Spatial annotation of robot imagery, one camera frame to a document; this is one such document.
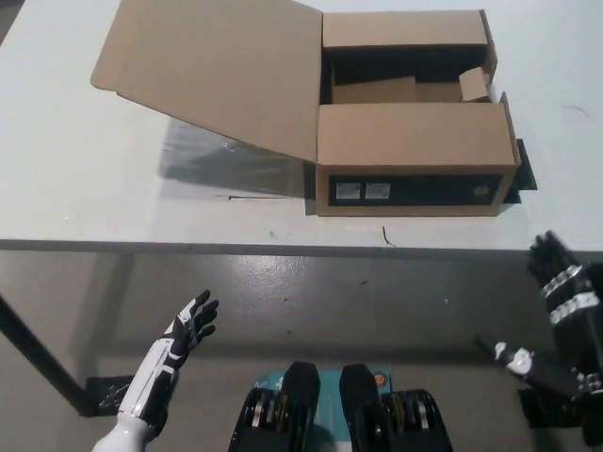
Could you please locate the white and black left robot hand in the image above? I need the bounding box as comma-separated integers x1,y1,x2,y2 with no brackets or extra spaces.
115,289,220,432

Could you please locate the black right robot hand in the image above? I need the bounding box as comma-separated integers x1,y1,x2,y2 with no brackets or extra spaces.
473,230,603,400

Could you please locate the brown cardboard storage box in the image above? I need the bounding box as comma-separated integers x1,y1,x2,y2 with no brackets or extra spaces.
89,0,522,218

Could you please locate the black floor tape at leg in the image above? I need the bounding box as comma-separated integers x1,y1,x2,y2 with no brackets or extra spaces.
84,375,139,418

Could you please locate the black table leg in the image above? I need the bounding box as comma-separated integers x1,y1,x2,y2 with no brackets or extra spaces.
0,294,90,418

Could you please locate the clear plastic bag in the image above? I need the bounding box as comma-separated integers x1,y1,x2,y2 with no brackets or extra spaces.
159,118,313,200

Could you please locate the black tape patch on table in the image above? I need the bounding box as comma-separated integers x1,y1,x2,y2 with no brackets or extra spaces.
501,138,539,206

